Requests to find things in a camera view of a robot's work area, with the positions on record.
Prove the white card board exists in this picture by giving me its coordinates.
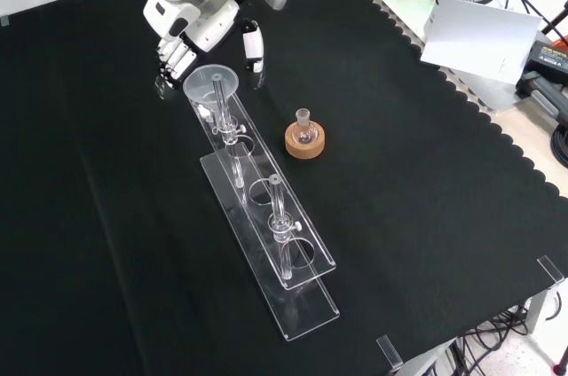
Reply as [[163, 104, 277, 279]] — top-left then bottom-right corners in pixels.
[[419, 0, 544, 85]]

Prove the small round-bottom glass flask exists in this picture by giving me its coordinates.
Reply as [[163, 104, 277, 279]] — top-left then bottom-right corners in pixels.
[[292, 107, 318, 145]]

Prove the clear acrylic funnel stand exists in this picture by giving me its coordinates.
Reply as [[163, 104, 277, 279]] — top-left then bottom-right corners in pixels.
[[185, 74, 341, 343]]

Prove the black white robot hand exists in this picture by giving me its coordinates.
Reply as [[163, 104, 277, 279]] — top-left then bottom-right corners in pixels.
[[141, 0, 268, 100]]

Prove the black power adapter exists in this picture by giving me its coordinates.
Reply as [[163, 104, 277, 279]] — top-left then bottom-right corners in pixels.
[[516, 40, 568, 87]]

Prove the cork ring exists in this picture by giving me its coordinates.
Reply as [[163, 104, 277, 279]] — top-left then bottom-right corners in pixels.
[[284, 121, 327, 160]]

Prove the black grey clamp tool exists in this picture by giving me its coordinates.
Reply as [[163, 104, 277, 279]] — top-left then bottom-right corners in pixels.
[[528, 86, 568, 124]]

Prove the grey table leg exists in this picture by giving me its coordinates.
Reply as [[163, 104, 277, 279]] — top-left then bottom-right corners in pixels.
[[525, 278, 565, 338]]

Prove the clear plastic funnel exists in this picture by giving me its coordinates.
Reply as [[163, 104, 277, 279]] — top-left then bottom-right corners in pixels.
[[182, 63, 241, 127]]

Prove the black cable bundle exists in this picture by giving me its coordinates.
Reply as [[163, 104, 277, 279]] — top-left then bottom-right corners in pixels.
[[437, 303, 536, 376]]

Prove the black table cloth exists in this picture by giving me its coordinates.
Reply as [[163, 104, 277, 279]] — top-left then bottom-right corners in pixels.
[[0, 0, 568, 376]]

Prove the black cable coil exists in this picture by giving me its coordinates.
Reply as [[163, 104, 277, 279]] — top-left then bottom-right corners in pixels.
[[549, 121, 568, 169]]

